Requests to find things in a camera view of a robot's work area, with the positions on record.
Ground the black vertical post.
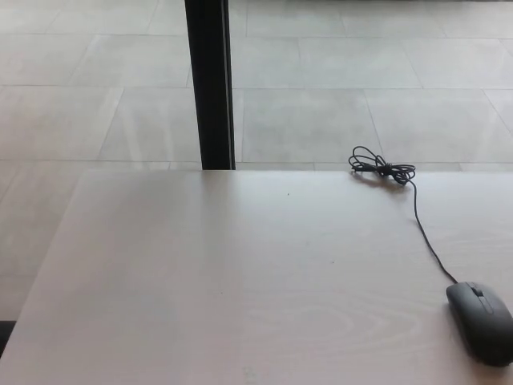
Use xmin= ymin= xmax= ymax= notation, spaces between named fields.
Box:
xmin=184 ymin=0 xmax=237 ymax=172

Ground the black mouse cable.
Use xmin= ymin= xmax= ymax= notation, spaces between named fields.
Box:
xmin=348 ymin=145 xmax=459 ymax=284

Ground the black computer mouse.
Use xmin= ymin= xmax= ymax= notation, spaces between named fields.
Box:
xmin=446 ymin=281 xmax=513 ymax=368

